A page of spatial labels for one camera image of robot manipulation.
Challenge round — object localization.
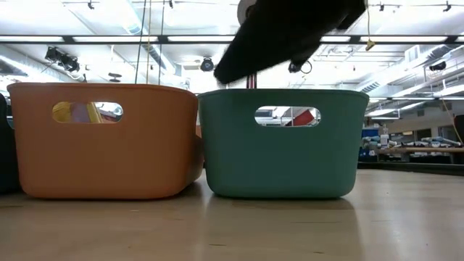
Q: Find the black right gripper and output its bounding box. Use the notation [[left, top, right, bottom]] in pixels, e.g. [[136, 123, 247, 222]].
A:
[[212, 0, 367, 86]]

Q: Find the light teal plastic bin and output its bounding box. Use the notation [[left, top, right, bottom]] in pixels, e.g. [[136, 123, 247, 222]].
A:
[[197, 88, 370, 200]]

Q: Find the orange plastic bin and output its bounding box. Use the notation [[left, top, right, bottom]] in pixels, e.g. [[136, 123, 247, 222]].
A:
[[7, 82, 205, 201]]

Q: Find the red desk lamp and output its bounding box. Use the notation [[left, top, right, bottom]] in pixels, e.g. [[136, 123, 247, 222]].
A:
[[236, 0, 258, 90]]

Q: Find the red bin rack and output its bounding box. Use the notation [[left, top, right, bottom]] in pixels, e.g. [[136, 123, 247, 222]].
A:
[[286, 108, 317, 128]]

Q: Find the black overhead beam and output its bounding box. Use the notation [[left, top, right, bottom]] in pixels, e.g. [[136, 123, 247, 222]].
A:
[[0, 34, 464, 45]]

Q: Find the yellow hanging cord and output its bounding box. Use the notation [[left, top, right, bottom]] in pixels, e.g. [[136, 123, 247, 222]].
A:
[[364, 0, 376, 51]]

